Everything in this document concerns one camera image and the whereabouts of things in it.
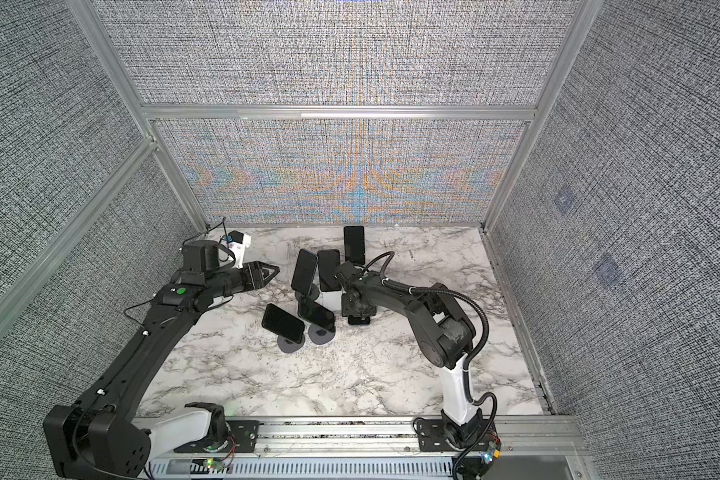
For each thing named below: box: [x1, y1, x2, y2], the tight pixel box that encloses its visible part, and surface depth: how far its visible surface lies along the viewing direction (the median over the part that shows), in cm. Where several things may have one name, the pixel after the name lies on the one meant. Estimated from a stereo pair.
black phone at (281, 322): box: [261, 303, 305, 344], surface depth 85 cm
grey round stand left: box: [276, 335, 305, 353], surface depth 90 cm
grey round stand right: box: [308, 324, 335, 345], surface depth 92 cm
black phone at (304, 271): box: [291, 248, 318, 296], surface depth 94 cm
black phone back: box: [344, 225, 365, 265], surface depth 99 cm
